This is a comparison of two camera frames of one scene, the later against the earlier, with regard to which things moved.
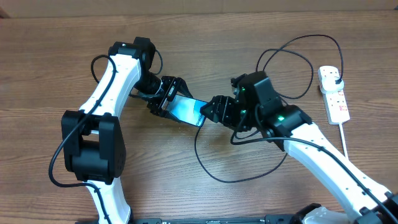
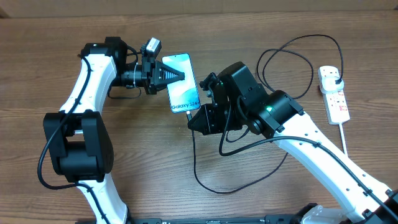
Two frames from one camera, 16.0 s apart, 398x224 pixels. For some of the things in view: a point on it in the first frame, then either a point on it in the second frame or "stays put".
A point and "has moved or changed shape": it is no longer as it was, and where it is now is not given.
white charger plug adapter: [328, 84] stays put
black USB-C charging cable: [282, 95] -> [277, 50]
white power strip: [334, 102] stays put
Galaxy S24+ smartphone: [187, 109] has moved or changed shape
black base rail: [274, 219] stays put
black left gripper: [157, 106] -> [153, 71]
